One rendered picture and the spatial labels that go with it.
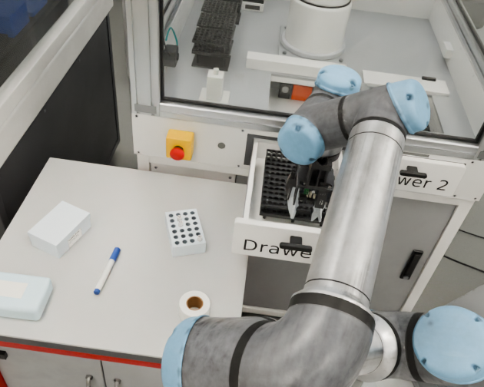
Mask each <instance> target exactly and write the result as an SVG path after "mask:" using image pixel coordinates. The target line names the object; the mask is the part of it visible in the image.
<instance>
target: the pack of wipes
mask: <svg viewBox="0 0 484 387"><path fill-rule="evenodd" d="M52 290H53V286H52V283H51V279H50V278H48V277H42V276H30V275H24V274H17V273H5V272H0V316H3V317H9V318H16V319H27V320H34V321H37V320H39V319H40V318H41V315H42V313H43V311H44V309H45V306H46V304H47V301H48V299H49V296H50V295H51V291H52Z"/></svg>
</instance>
